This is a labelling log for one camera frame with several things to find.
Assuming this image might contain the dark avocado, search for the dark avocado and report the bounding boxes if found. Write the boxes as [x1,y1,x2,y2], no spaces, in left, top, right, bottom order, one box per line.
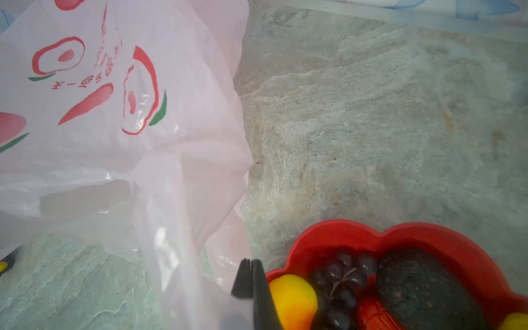
[377,248,492,329]

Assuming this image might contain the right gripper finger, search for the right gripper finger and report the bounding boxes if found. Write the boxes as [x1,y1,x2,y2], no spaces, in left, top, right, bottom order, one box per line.
[231,258,283,330]

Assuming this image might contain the orange red chili pepper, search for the orange red chili pepper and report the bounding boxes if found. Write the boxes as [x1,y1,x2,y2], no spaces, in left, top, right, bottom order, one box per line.
[357,296,403,330]

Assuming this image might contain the pink plastic bag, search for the pink plastic bag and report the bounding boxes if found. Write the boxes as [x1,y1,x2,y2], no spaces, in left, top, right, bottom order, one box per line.
[1,1,253,329]

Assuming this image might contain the dark purple grape bunch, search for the dark purple grape bunch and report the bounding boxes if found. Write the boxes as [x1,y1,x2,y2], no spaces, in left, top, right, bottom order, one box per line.
[310,250,378,329]

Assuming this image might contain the red flower-shaped plate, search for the red flower-shaped plate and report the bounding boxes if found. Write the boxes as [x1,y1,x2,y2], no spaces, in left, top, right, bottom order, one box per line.
[266,219,527,326]

